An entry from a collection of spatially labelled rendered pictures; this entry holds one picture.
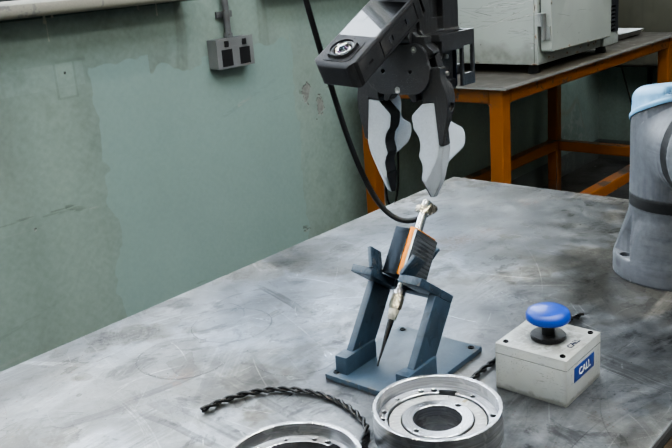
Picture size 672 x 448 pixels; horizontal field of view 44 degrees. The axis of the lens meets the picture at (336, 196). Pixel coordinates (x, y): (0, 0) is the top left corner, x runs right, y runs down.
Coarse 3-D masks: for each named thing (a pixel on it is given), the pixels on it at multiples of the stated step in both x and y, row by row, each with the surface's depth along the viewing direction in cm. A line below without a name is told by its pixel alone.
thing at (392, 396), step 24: (408, 384) 72; (432, 384) 73; (456, 384) 72; (480, 384) 71; (384, 408) 70; (408, 408) 70; (432, 408) 70; (456, 408) 69; (384, 432) 65; (408, 432) 67; (432, 432) 66; (456, 432) 66; (480, 432) 64
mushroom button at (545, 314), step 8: (536, 304) 77; (544, 304) 77; (552, 304) 77; (560, 304) 77; (528, 312) 76; (536, 312) 76; (544, 312) 75; (552, 312) 75; (560, 312) 75; (568, 312) 76; (528, 320) 76; (536, 320) 75; (544, 320) 75; (552, 320) 75; (560, 320) 75; (568, 320) 75; (544, 328) 76; (552, 328) 76
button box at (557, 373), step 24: (504, 336) 78; (528, 336) 78; (552, 336) 76; (576, 336) 77; (504, 360) 77; (528, 360) 75; (552, 360) 73; (576, 360) 74; (504, 384) 77; (528, 384) 76; (552, 384) 74; (576, 384) 75
